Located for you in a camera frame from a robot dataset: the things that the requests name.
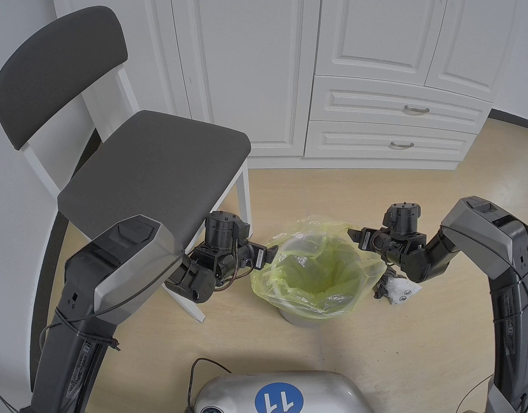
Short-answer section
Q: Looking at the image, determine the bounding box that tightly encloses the yellow plastic bag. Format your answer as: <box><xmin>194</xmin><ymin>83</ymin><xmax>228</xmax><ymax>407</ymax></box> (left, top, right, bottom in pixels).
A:
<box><xmin>250</xmin><ymin>215</ymin><xmax>385</xmax><ymax>321</ymax></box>

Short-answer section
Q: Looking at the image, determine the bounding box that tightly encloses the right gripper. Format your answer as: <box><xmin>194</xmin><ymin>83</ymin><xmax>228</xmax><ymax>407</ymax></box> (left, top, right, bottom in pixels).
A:
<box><xmin>347</xmin><ymin>227</ymin><xmax>397</xmax><ymax>254</ymax></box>

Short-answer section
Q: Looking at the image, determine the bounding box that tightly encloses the white wardrobe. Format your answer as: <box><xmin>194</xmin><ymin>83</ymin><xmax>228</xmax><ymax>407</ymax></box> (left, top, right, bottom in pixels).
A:
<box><xmin>49</xmin><ymin>0</ymin><xmax>519</xmax><ymax>171</ymax></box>

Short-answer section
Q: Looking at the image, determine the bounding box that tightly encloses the black cable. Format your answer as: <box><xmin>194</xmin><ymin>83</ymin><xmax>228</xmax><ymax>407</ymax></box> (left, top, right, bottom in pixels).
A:
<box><xmin>187</xmin><ymin>357</ymin><xmax>235</xmax><ymax>413</ymax></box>

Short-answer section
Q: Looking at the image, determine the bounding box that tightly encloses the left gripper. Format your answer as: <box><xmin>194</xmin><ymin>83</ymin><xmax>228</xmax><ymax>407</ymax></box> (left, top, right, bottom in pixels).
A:
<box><xmin>235</xmin><ymin>243</ymin><xmax>280</xmax><ymax>271</ymax></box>

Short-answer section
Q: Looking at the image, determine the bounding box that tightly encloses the white trash bin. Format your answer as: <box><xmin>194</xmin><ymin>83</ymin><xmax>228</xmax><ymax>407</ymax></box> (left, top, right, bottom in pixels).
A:
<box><xmin>279</xmin><ymin>231</ymin><xmax>364</xmax><ymax>328</ymax></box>

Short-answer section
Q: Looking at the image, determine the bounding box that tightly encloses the clear printed wrapper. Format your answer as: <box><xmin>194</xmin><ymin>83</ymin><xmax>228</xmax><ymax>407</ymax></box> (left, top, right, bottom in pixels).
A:
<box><xmin>385</xmin><ymin>276</ymin><xmax>422</xmax><ymax>306</ymax></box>

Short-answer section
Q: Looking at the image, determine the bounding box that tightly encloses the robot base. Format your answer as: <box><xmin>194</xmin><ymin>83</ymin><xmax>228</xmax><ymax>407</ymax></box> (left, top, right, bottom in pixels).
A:
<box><xmin>194</xmin><ymin>370</ymin><xmax>374</xmax><ymax>413</ymax></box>

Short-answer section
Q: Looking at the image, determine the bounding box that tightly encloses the grey and white chair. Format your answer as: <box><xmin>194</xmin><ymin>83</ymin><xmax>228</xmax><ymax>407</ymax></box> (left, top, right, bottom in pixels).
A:
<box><xmin>0</xmin><ymin>6</ymin><xmax>253</xmax><ymax>322</ymax></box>

